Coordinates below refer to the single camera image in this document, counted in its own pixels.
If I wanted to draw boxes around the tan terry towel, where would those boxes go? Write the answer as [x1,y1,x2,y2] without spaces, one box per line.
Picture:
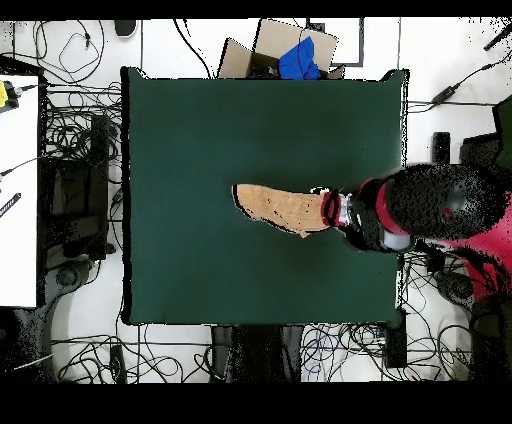
[231,182,334,240]

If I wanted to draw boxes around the black flat strip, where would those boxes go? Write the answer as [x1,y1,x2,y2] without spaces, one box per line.
[0,192,22,219]

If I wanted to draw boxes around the black equipment stand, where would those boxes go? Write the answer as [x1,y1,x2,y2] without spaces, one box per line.
[46,114,117,261]
[430,130,501,166]

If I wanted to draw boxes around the blue cloth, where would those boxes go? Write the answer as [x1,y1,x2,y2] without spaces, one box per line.
[277,36,322,81]

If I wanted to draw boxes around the dark green table cloth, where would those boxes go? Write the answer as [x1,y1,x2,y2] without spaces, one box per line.
[120,65,410,326]

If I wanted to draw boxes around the black power adapter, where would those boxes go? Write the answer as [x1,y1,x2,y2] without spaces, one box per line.
[431,84,458,106]

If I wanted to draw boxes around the open cardboard box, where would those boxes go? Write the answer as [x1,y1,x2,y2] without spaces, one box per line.
[217,18,346,80]

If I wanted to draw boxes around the grey round stand base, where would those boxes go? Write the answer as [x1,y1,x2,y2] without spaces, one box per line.
[51,257,95,290]

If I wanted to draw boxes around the black computer mouse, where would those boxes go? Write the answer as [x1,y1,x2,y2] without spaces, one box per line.
[114,19,138,38]

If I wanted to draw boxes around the white desk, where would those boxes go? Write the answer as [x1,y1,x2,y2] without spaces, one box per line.
[0,74,40,308]

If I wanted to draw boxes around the yellow black device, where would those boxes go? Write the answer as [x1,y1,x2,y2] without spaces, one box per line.
[0,79,20,114]

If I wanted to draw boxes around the black cable tangle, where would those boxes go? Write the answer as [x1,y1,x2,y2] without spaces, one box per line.
[399,239,481,381]

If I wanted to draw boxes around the grey rectangular frame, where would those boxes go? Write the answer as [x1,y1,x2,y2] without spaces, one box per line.
[306,17,365,68]

